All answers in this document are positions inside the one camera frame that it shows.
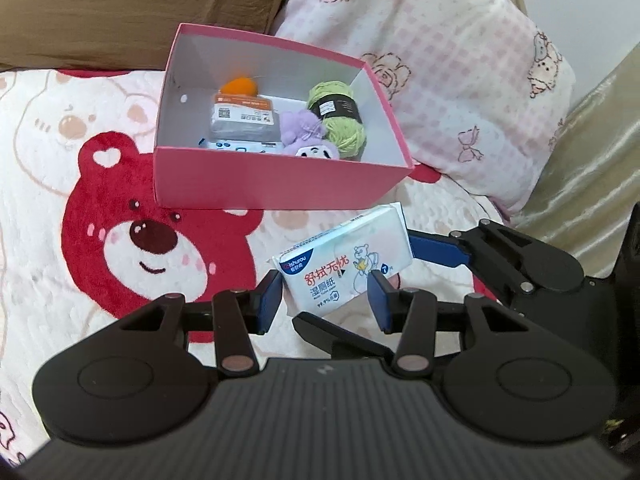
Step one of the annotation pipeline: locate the brown pillow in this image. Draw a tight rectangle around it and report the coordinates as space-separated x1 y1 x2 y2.
0 0 301 74

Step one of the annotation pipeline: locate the clear face mask packet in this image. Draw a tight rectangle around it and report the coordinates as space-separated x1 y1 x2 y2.
208 92 281 142

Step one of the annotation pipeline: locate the blue wet wipes pack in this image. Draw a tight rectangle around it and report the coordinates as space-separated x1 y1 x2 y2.
196 137 286 154

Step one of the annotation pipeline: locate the beige satin fabric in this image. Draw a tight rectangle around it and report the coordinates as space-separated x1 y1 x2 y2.
510 44 640 282

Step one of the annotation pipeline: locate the white wet tissue pack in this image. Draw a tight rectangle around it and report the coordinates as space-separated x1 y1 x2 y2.
270 202 414 319

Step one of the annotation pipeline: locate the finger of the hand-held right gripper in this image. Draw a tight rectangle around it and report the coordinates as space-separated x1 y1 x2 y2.
292 312 397 362
407 219 552 302

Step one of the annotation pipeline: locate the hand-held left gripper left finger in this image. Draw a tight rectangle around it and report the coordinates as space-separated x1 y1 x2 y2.
120 270 285 379

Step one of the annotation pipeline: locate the pink checked pillow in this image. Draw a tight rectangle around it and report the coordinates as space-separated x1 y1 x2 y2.
275 0 577 222

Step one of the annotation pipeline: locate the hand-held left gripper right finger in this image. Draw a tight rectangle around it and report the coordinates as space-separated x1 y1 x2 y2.
366 272 532 379

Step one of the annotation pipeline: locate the bear printed blanket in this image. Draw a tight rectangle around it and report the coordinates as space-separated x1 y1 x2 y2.
0 67 507 466

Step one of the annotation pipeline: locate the orange makeup sponge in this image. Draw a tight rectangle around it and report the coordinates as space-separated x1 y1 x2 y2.
220 76 260 99

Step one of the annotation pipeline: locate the purple plush toy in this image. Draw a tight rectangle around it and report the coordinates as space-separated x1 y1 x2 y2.
278 107 344 161

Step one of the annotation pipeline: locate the pink cardboard box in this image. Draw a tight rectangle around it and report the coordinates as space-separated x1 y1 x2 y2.
154 22 416 211

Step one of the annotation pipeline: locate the green yarn ball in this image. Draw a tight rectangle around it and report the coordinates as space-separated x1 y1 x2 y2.
306 82 369 162

